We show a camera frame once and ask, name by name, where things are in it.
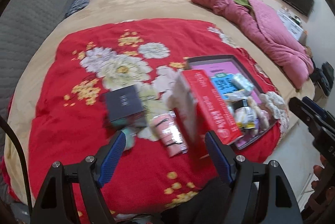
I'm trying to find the mint green tissue packet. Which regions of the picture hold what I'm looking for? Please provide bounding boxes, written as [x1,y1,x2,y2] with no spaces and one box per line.
[231,73,255,96]

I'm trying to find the white bear purple bow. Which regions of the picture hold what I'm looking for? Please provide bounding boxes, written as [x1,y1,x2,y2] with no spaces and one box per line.
[247,97,270,131]

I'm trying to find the beige bed sheet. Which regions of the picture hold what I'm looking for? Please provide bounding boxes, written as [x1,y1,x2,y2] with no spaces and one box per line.
[8,0,315,213]

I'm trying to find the white floral scrunchie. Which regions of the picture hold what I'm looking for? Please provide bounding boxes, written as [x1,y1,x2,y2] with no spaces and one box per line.
[259,91,290,131]

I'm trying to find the pink and blue book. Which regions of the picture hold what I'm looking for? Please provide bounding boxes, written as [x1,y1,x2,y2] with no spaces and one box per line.
[193,61,262,150]

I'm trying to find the dark clothes on chair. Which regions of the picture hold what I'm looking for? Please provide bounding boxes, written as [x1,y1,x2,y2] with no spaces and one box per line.
[309,61,334,97]

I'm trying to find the white drawer cabinet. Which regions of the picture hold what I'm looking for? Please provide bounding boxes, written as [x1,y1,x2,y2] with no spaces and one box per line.
[277,10,307,45]

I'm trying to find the dark shallow box tray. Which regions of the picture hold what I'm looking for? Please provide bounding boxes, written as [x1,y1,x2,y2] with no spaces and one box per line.
[186,54,280,151]

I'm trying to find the dark grey small box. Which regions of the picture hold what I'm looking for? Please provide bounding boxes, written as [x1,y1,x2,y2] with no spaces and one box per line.
[104,85,147,129]

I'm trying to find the red tissue pack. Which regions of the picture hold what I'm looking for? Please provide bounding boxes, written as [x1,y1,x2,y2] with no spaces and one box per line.
[171,69,244,146]

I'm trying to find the red floral blanket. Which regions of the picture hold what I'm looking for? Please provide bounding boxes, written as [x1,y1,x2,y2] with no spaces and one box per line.
[28,19,278,223]

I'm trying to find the yellow white snack pouch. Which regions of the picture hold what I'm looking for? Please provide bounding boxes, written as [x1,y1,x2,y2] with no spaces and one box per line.
[229,99,257,130]

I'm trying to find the grey quilted headboard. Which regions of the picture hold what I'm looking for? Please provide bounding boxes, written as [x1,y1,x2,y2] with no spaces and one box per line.
[1,0,75,118]

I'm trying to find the pink quilted duvet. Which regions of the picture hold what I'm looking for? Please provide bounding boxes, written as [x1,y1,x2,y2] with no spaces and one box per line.
[191,0,314,89]

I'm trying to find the black cable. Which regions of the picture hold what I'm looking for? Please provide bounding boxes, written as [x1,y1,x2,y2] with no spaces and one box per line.
[0,116,34,224]

